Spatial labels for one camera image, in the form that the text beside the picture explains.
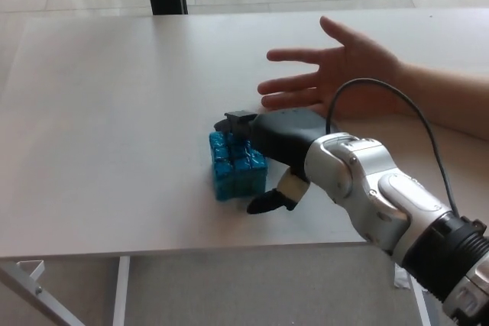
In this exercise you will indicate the person bare hand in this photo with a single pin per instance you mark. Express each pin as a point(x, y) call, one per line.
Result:
point(344, 70)

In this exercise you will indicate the robot right black hand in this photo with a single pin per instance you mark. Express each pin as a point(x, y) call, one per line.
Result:
point(282, 135)

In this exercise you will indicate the shiny blue foil cube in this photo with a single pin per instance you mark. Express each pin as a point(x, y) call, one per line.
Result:
point(238, 175)

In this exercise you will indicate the person bare forearm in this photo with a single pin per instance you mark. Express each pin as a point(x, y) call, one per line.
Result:
point(447, 97)

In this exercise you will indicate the robot right silver arm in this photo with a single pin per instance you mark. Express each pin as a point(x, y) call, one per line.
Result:
point(389, 204)

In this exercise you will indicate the crumpled white paper scrap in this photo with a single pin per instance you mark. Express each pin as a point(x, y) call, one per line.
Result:
point(400, 278)

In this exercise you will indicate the white table leg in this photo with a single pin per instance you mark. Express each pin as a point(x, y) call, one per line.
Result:
point(418, 303)
point(120, 291)

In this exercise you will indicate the white diagonal table brace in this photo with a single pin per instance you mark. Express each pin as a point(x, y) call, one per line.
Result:
point(34, 295)

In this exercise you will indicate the white metal bracket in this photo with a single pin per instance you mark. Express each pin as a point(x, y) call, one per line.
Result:
point(34, 269)

